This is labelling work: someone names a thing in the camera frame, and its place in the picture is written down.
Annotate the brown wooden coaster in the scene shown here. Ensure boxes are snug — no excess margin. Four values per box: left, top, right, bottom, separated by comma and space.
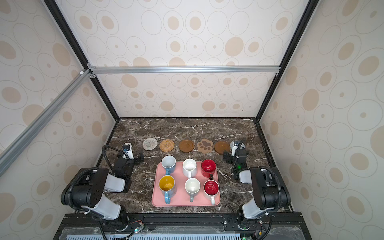
179, 140, 195, 153
214, 141, 231, 155

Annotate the horizontal aluminium frame bar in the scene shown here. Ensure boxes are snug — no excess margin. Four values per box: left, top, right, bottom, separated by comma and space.
90, 65, 281, 74

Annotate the blue mug yellow inside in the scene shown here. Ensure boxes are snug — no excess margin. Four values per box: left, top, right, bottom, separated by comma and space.
159, 175, 177, 204

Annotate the brown paw shaped coaster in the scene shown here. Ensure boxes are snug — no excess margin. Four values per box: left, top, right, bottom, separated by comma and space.
197, 139, 214, 154

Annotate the left diagonal aluminium bar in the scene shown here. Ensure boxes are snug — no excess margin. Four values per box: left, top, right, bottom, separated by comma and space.
1, 69, 91, 175

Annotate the black frame post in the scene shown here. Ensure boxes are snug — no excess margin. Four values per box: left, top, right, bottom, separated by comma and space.
256, 0, 319, 123
44, 0, 120, 122

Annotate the right black frame post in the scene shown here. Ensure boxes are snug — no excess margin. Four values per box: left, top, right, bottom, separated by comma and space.
256, 0, 319, 123

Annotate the white mug rear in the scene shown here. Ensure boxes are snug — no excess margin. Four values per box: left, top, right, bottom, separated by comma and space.
183, 159, 198, 179

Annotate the white mug front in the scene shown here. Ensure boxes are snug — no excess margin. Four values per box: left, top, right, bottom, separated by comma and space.
185, 178, 201, 203

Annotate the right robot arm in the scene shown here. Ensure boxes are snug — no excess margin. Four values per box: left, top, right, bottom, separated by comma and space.
223, 146, 291, 224

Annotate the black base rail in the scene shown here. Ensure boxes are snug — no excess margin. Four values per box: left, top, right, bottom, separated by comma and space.
54, 213, 311, 240

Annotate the left black frame post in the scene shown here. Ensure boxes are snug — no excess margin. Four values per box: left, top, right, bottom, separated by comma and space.
44, 0, 120, 122

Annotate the woven rattan round coaster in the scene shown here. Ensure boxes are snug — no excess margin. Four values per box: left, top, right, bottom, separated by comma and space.
160, 139, 175, 153

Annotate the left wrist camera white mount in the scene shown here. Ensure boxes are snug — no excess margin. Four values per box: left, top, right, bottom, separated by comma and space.
122, 143, 134, 160

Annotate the pink rectangular tray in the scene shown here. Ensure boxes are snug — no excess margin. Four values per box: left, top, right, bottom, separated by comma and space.
152, 161, 212, 207

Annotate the multicolour woven round coaster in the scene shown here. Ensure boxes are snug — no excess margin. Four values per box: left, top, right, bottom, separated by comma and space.
143, 138, 158, 151

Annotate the dark red mug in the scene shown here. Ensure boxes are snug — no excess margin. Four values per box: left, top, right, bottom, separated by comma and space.
201, 159, 217, 180

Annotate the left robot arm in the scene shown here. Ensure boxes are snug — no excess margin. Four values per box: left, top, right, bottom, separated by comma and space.
61, 143, 145, 226

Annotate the white mug red inside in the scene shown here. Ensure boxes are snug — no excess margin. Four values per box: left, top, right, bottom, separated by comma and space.
203, 180, 220, 206

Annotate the blue floral mug white inside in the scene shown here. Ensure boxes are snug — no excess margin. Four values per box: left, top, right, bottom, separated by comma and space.
161, 156, 176, 175

